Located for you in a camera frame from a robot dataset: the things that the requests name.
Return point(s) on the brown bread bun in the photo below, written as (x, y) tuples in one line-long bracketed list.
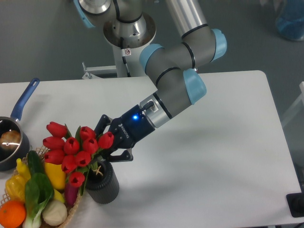
[(10, 140)]

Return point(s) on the white frame at right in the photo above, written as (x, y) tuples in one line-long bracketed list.
[(294, 108)]

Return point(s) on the red tulip bouquet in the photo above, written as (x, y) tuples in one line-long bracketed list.
[(75, 153)]

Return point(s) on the dark grey ribbed vase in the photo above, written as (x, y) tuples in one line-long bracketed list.
[(102, 184)]

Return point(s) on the blue handled saucepan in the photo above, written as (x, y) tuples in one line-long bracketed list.
[(8, 158)]

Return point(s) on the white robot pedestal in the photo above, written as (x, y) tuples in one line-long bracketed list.
[(128, 41)]

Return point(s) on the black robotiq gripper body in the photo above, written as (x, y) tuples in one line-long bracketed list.
[(129, 128)]

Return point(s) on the beige mushroom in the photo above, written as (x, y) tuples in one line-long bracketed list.
[(55, 213)]

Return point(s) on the yellow bell pepper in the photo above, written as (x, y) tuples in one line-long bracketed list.
[(15, 187)]

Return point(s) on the green bok choy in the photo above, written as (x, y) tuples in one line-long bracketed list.
[(38, 192)]

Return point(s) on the blue translucent container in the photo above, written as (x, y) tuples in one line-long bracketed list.
[(290, 20)]

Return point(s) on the yellow corn cob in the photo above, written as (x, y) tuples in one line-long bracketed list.
[(58, 196)]

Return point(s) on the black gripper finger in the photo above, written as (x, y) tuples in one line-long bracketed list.
[(103, 122), (125, 156)]

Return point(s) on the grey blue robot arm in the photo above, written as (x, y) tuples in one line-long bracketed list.
[(172, 71)]

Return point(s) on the woven wicker basket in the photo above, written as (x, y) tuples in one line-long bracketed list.
[(70, 210)]

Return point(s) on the orange fruit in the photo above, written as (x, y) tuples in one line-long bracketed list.
[(12, 214)]

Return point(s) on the green cucumber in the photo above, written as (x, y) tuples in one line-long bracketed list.
[(35, 164)]

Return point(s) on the black device at edge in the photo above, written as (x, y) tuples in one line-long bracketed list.
[(296, 204)]

